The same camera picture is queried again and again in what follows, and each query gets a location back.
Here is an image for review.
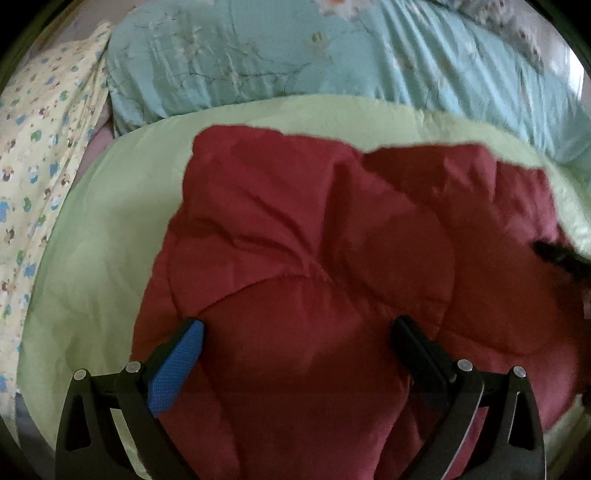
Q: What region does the pink cloth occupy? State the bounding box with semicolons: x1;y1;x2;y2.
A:
76;104;117;178

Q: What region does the red quilted jacket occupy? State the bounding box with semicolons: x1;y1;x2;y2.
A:
131;124;583;480

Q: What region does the light blue floral pillow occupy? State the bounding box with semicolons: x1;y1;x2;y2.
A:
105;0;591;171

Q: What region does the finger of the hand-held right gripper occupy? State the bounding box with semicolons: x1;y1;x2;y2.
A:
532;239;591;283

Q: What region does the light green blanket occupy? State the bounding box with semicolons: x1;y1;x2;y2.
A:
16;95;591;480

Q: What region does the yellow printed pillow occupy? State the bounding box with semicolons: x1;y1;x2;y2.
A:
0;21;112;421

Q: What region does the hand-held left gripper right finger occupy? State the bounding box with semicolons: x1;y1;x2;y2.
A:
392;315;549;480

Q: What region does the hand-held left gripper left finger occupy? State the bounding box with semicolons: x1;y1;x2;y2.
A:
54;318;205;480

